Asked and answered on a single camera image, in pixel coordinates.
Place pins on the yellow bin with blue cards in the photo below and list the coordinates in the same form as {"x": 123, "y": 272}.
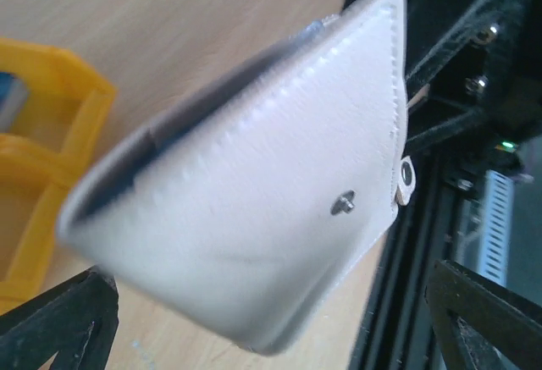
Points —
{"x": 68, "y": 99}

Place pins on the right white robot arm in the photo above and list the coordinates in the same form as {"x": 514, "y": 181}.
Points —
{"x": 473, "y": 70}

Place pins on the black aluminium frame rail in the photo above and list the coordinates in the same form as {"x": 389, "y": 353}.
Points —
{"x": 416, "y": 239}

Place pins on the blue card stack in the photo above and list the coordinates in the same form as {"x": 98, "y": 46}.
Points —
{"x": 14, "y": 94}

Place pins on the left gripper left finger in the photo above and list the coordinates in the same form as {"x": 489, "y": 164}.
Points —
{"x": 74, "y": 323}

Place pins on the beige leather card holder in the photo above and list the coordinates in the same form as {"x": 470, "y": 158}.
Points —
{"x": 243, "y": 206}

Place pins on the white slotted cable duct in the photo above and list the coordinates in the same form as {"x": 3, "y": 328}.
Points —
{"x": 495, "y": 231}

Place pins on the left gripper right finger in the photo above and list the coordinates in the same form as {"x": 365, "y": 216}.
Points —
{"x": 476, "y": 321}

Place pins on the yellow bin with red cards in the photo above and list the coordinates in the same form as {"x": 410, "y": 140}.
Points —
{"x": 34, "y": 183}

